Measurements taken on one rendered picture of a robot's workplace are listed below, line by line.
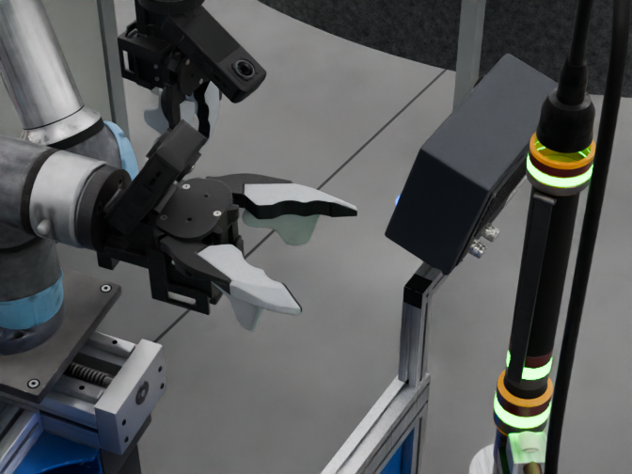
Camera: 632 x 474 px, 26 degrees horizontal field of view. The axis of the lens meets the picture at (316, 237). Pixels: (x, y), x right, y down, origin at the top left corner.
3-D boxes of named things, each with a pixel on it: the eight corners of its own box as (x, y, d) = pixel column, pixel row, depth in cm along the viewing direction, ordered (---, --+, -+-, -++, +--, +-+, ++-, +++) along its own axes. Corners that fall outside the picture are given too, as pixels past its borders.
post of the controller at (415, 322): (416, 387, 201) (422, 293, 188) (398, 380, 203) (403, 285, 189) (425, 375, 203) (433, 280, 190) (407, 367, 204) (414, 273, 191)
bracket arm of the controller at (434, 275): (420, 309, 190) (422, 294, 188) (402, 301, 191) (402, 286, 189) (497, 213, 205) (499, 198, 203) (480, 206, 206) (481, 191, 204)
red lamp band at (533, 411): (555, 416, 107) (557, 405, 106) (499, 418, 106) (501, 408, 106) (545, 374, 110) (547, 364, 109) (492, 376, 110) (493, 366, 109)
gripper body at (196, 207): (253, 259, 115) (127, 223, 119) (249, 181, 110) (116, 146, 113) (214, 320, 110) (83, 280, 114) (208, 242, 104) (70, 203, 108)
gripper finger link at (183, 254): (263, 278, 105) (197, 221, 110) (262, 261, 104) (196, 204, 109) (214, 307, 103) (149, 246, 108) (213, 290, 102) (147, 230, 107)
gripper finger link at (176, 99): (184, 118, 150) (184, 50, 145) (197, 124, 150) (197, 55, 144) (158, 137, 147) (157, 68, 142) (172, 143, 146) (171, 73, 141)
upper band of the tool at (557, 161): (594, 197, 91) (601, 165, 89) (530, 199, 91) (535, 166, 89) (582, 157, 95) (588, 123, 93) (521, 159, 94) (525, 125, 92)
